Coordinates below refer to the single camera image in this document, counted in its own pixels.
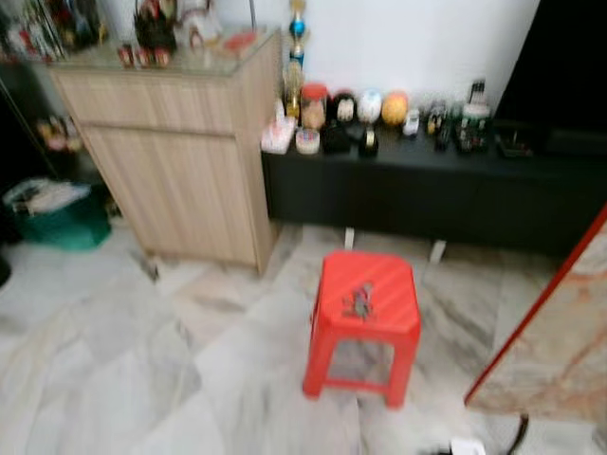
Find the key bunch with purple carabiner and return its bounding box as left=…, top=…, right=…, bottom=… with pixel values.
left=342, top=282, right=375, bottom=321

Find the black flat tray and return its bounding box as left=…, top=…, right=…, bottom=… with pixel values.
left=494, top=123, right=547, bottom=158

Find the marble board with red edge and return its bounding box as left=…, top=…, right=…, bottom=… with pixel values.
left=464, top=207, right=607, bottom=425

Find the green black toy truck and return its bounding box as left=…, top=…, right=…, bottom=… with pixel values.
left=453, top=102, right=494, bottom=155

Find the black low console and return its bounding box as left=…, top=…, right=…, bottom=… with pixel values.
left=261, top=126, right=607, bottom=259

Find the dark toy figure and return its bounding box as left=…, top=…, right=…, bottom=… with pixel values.
left=423, top=99, right=452, bottom=153

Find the white toy car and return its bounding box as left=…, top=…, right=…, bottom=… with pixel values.
left=402, top=108, right=422, bottom=137

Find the dark metal board leg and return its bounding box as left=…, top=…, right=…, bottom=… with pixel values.
left=506, top=414, right=531, bottom=455

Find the red plastic stool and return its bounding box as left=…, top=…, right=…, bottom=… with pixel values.
left=302, top=249, right=423, bottom=410

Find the orange ball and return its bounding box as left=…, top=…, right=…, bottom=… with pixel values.
left=381, top=90, right=411, bottom=128

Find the small black gadget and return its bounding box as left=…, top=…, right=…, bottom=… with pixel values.
left=359, top=126, right=381, bottom=159

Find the white egg figurine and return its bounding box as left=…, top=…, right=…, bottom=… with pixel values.
left=358, top=89, right=384, bottom=125

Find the black box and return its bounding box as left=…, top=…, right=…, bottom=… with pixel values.
left=321, top=121, right=354, bottom=155

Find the black white figurine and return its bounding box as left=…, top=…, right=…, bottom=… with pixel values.
left=331, top=91, right=359, bottom=125

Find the round clear container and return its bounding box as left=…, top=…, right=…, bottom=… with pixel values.
left=295, top=127, right=322, bottom=155

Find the jar with red lid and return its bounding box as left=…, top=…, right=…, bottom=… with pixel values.
left=301, top=82, right=329, bottom=131

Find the blue gold trophy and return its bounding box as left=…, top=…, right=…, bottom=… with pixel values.
left=283, top=0, right=311, bottom=122

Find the red dish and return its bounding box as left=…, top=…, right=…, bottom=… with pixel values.
left=223, top=30, right=260, bottom=54

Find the light wooden cabinet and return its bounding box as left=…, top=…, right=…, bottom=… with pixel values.
left=47, top=28, right=285, bottom=277

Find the dark figurine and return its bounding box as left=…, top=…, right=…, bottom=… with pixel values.
left=132, top=0, right=180, bottom=54

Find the green bin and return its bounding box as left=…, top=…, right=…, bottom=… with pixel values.
left=2, top=177, right=114, bottom=253

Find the dark glass display cabinet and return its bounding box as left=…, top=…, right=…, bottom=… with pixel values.
left=0, top=0, right=110, bottom=224

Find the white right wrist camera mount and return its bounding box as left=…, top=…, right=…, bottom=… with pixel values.
left=450, top=437, right=487, bottom=455

